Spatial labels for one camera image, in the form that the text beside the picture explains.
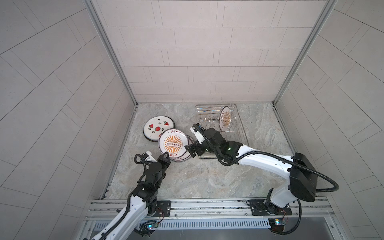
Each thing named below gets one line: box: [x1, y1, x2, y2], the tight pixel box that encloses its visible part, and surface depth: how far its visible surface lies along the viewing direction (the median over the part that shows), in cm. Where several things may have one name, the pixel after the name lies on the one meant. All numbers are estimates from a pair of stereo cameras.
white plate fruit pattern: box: [143, 115, 176, 143], surface depth 101 cm
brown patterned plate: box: [158, 128, 189, 159], surface depth 85 cm
